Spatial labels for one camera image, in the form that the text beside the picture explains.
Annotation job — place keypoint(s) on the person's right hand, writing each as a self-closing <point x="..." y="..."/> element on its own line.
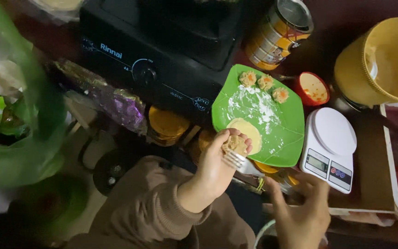
<point x="301" y="218"/>

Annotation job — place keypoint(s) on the black stove knob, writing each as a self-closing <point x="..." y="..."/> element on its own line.
<point x="143" y="73"/>

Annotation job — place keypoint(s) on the yellow woven-rim basket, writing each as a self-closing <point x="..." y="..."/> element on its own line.
<point x="375" y="65"/>

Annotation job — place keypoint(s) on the white digital kitchen scale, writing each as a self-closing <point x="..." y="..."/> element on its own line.
<point x="332" y="145"/>

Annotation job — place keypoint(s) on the half-filled dumpling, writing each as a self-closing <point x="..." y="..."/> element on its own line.
<point x="235" y="144"/>

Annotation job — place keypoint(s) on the white flour dusting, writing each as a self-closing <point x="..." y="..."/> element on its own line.
<point x="256" y="105"/>

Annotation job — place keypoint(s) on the wooden tray with white rim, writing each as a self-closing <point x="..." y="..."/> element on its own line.
<point x="371" y="159"/>

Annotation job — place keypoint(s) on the jar with yellow lid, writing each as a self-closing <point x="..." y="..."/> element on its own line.
<point x="167" y="125"/>

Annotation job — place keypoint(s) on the person's left hand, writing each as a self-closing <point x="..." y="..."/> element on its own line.
<point x="212" y="169"/>

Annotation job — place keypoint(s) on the green leaf-shaped plate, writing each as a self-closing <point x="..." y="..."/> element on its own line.
<point x="285" y="131"/>

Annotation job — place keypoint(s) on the red small bowl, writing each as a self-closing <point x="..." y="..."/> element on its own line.
<point x="312" y="88"/>

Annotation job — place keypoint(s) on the finished dumpling with carrot topping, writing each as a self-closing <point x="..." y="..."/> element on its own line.
<point x="280" y="95"/>
<point x="265" y="82"/>
<point x="247" y="79"/>

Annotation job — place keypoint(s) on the black gas stove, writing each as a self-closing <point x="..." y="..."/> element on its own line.
<point x="171" y="45"/>

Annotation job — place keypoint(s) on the gold tin can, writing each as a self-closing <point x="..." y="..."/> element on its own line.
<point x="276" y="34"/>

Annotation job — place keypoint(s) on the round dumpling wrapper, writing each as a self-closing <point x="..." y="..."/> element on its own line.
<point x="250" y="131"/>

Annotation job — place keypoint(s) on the green plastic bag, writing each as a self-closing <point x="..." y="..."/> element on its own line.
<point x="29" y="131"/>

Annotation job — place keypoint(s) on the purple foil packet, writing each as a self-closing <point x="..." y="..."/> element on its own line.
<point x="116" y="100"/>

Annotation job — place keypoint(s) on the silver fork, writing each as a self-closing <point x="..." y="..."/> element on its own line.
<point x="244" y="165"/>

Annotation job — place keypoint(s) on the clear plastic bag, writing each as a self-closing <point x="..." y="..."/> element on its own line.
<point x="55" y="7"/>

